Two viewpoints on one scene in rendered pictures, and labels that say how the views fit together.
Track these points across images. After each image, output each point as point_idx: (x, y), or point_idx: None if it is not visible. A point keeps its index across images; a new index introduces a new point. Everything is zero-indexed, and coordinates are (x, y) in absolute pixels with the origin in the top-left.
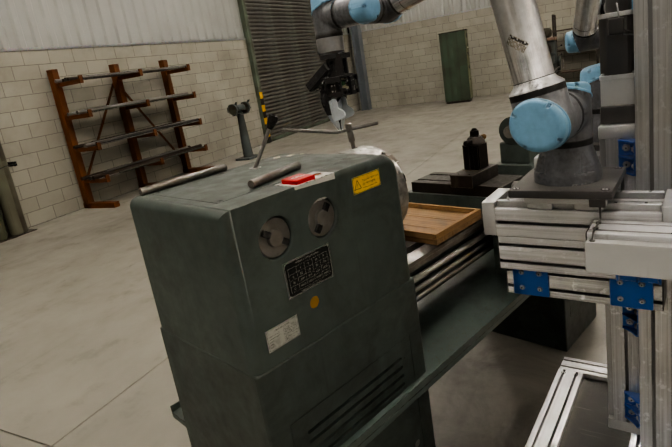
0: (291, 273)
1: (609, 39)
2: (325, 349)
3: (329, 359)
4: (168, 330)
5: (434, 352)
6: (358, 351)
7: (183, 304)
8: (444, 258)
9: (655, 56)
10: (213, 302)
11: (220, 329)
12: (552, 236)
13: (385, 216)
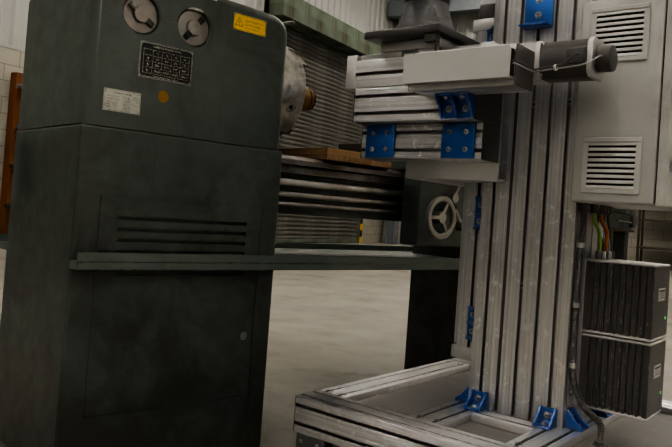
0: (147, 53)
1: None
2: (161, 149)
3: (163, 162)
4: (23, 127)
5: None
6: (197, 178)
7: (44, 83)
8: (335, 184)
9: None
10: (68, 59)
11: (66, 87)
12: (397, 82)
13: (263, 70)
